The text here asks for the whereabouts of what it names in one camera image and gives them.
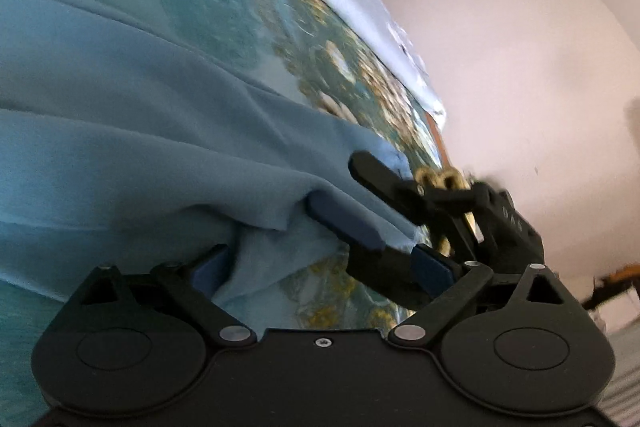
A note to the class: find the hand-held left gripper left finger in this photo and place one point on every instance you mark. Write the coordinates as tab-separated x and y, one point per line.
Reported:
212	269

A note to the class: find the teal floral blanket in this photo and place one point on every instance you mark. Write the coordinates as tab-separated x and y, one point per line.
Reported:
225	7

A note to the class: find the wooden bed frame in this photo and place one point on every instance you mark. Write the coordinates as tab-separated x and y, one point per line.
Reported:
437	142

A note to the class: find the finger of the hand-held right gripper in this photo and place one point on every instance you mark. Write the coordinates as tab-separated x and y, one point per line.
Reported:
345	222
375	172

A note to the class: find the olive knit sweater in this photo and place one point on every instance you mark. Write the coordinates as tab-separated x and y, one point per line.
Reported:
440	179

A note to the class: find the light blue long-sleeve shirt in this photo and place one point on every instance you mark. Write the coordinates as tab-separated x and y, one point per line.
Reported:
150	132

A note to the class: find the dark orange blurred object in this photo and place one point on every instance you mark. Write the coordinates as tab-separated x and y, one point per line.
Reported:
615	282

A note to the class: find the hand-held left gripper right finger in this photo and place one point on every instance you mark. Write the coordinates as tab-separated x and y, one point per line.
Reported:
432	269

